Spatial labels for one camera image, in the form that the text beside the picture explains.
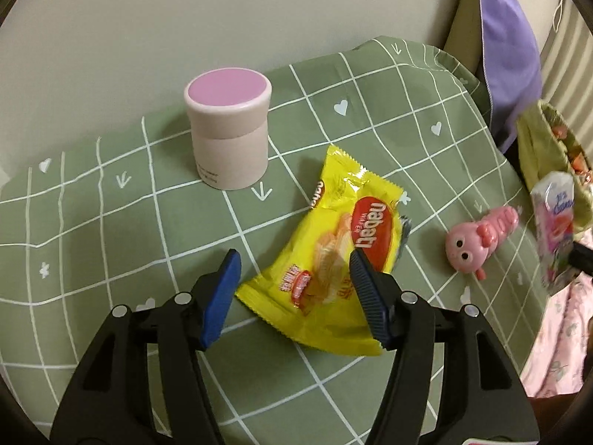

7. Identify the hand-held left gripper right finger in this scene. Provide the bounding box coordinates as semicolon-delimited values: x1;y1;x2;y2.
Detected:
348;248;540;445

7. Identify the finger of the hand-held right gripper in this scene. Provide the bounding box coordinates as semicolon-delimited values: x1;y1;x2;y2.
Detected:
567;238;593;279

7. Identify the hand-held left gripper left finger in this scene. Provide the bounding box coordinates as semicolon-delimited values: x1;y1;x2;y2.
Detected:
50;249;242;445

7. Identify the cartoon print tissue packet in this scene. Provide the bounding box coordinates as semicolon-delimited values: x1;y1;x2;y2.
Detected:
530;171;577;295

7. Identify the yellow wafer packet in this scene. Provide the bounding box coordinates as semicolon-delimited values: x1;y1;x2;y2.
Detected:
235;145;411;357

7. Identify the yellow plastic bag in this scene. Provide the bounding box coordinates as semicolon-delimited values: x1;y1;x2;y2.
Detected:
516;99;593;233

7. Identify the pink floral bed sheet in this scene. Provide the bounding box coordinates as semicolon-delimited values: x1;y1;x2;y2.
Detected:
520;273;593;399

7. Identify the pink caterpillar toy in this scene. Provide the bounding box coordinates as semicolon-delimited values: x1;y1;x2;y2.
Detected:
445;205;520;281

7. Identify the green checked tablecloth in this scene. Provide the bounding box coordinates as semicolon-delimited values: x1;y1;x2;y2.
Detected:
0;36;550;445

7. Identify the pink cylinder container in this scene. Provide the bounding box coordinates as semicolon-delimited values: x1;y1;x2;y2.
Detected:
184;67;272;191

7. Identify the beige ribbed curtain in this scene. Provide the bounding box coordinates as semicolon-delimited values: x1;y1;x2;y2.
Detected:
537;0;593;158

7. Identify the purple pillow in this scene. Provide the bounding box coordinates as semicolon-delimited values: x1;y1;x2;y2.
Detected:
466;0;543;154

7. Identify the white cord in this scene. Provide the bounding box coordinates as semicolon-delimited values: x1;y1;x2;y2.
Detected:
552;0;568;33

